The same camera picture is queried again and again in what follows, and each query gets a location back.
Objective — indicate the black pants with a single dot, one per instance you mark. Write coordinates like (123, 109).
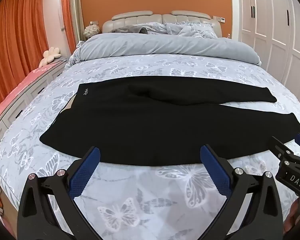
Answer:
(152, 122)

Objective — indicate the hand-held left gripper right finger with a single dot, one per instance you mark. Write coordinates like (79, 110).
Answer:
(215, 173)

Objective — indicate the pink cloth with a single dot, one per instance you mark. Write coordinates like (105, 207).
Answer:
(12, 90)

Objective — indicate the narrow orange curtain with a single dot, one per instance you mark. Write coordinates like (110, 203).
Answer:
(67, 15)

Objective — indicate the white feather lamp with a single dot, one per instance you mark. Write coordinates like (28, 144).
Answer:
(91, 31)

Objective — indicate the butterfly print bed cover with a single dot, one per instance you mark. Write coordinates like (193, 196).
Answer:
(165, 192)

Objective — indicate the beige padded headboard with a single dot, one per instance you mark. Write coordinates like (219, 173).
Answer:
(140, 17)

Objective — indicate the grey duvet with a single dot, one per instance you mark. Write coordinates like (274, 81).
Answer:
(152, 43)

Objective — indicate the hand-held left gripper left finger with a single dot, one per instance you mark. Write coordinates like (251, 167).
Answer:
(85, 173)

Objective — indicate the flower shaped cushion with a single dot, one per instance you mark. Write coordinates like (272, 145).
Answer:
(51, 55)

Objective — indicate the white wardrobe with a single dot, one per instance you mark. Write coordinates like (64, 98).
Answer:
(272, 25)

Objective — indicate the dark grey pillow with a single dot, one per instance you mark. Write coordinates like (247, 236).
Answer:
(130, 28)

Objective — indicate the white drawer cabinet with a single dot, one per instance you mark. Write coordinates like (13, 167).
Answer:
(20, 110)

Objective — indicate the wall thermostat panel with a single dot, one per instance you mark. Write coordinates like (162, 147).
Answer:
(222, 19)

